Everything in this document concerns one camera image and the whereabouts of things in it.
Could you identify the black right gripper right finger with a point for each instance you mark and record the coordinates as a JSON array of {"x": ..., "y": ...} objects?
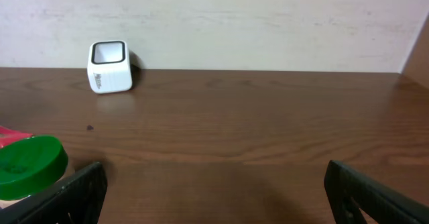
[{"x": 351, "y": 193}]

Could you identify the red snack packet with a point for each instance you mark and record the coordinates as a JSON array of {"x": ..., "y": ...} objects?
[{"x": 9, "y": 136}]

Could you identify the white barcode scanner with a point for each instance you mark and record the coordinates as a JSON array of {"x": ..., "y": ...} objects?
[{"x": 109, "y": 67}]

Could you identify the green lid seasoning jar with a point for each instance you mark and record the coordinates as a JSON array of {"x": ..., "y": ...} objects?
[{"x": 30, "y": 166}]

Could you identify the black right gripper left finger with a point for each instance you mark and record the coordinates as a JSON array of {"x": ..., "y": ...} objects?
[{"x": 76, "y": 199}]

